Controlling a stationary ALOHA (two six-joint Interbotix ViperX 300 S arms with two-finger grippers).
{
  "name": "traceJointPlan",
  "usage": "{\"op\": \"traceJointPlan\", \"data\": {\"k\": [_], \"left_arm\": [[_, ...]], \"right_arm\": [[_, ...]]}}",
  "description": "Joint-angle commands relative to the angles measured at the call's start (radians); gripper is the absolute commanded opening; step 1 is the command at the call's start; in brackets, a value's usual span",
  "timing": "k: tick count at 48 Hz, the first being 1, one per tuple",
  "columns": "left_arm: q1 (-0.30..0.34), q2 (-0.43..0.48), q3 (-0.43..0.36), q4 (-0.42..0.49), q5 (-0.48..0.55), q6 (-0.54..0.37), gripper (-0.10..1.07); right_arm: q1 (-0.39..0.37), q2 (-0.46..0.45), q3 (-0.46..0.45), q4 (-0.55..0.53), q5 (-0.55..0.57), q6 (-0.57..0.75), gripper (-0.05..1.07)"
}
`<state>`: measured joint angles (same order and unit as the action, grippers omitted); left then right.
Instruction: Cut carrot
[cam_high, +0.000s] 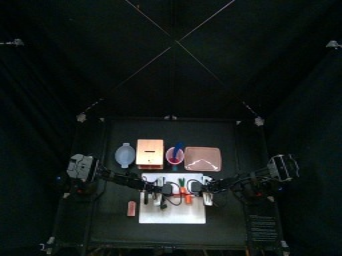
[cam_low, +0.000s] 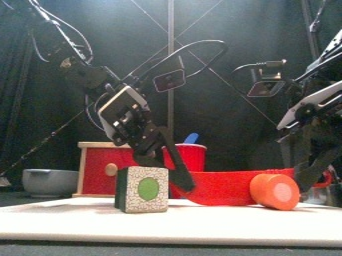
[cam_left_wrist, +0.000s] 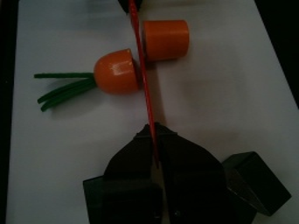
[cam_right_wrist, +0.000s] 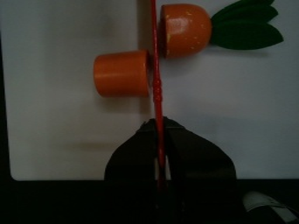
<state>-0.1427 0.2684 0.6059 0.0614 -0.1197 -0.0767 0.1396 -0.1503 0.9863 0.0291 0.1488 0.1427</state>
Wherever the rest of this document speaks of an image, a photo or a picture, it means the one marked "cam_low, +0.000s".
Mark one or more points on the orange toy carrot piece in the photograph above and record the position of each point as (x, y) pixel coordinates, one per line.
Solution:
(274, 192)

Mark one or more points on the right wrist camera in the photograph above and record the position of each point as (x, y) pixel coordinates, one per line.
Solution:
(266, 85)

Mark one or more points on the red plastic cup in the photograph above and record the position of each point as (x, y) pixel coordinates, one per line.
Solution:
(194, 156)

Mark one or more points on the white cutting board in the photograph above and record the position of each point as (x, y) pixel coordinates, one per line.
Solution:
(177, 223)

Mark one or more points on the metal frame fitting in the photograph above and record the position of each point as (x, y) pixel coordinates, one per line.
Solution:
(2, 181)

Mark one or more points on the vertical metal frame pole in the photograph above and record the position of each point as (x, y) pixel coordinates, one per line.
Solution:
(169, 20)

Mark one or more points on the red wooden box with knob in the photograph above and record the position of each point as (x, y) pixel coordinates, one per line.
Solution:
(95, 168)

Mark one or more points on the gray bowl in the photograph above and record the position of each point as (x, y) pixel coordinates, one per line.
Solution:
(48, 183)

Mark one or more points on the blue plastic utensil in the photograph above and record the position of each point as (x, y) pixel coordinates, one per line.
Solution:
(191, 138)

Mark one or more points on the patterned block with green circle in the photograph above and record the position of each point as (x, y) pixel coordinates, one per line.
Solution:
(148, 189)

